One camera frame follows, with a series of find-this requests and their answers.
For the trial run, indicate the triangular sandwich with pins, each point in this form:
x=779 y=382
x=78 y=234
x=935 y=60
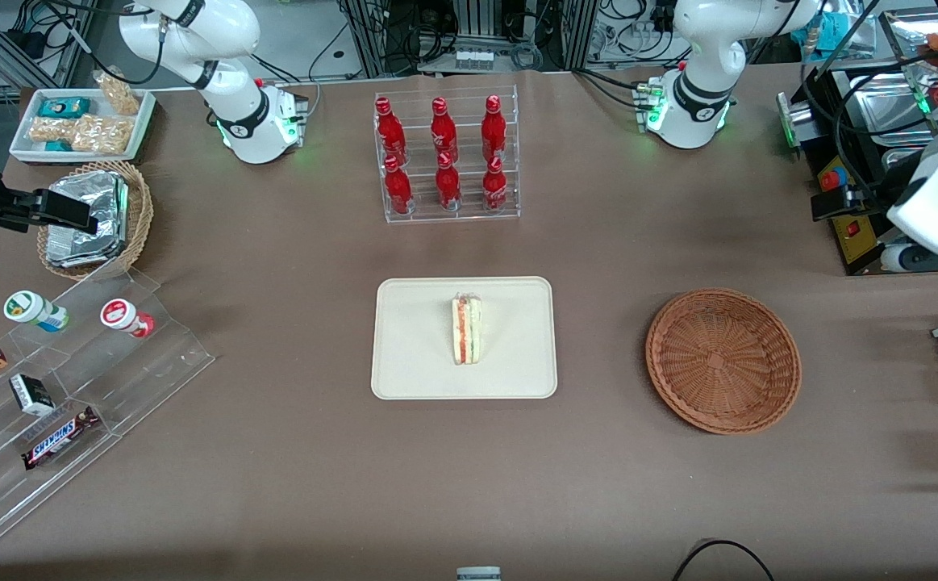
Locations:
x=466 y=331

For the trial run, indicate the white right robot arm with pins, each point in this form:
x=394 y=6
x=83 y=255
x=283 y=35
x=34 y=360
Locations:
x=251 y=121

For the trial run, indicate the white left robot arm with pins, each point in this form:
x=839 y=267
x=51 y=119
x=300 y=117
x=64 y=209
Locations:
x=694 y=97

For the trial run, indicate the light wicker basket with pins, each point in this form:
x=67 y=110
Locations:
x=139 y=218

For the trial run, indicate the white plastic snack tray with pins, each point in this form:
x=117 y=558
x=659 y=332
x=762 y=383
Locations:
x=23 y=145

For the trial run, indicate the brown round wicker basket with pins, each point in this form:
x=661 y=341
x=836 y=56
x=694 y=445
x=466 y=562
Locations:
x=723 y=363

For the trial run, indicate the cream rectangular serving tray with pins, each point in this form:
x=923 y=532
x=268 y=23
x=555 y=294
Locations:
x=412 y=347

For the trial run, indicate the red emergency stop button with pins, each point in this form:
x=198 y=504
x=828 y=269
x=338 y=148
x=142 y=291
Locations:
x=831 y=173

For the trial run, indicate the yellow emergency stop box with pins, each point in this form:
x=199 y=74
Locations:
x=856 y=234

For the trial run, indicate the aluminium foil container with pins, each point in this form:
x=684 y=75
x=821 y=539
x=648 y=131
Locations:
x=81 y=250

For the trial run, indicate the teal snack packet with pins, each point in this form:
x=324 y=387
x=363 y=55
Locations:
x=57 y=146
x=64 y=106

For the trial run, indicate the puffed rice snack pack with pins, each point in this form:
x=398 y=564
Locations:
x=53 y=129
x=102 y=133
x=118 y=93

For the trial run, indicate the green lidded yogurt cup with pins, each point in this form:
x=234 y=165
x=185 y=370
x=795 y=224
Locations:
x=25 y=307

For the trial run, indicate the red lidded yogurt cup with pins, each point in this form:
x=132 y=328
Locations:
x=118 y=313

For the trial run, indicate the stainless steel pan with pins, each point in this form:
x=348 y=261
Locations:
x=892 y=93

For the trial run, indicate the clear acrylic tiered shelf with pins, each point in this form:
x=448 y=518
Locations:
x=154 y=355

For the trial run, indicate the small black carton box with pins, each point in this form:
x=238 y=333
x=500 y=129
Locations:
x=31 y=394

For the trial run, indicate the Snickers chocolate bar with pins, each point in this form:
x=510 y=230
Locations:
x=57 y=440

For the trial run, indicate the red cola bottle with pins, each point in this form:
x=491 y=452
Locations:
x=398 y=190
x=443 y=133
x=448 y=186
x=495 y=187
x=389 y=133
x=494 y=129

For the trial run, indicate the clear acrylic bottle rack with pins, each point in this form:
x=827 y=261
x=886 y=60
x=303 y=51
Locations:
x=422 y=218

